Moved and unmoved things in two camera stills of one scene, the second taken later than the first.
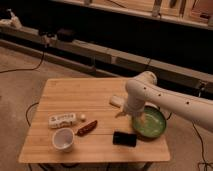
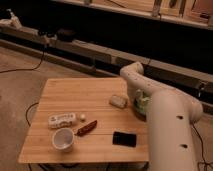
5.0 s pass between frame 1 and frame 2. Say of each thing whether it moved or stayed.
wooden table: stayed
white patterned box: stayed
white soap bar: stayed
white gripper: moved
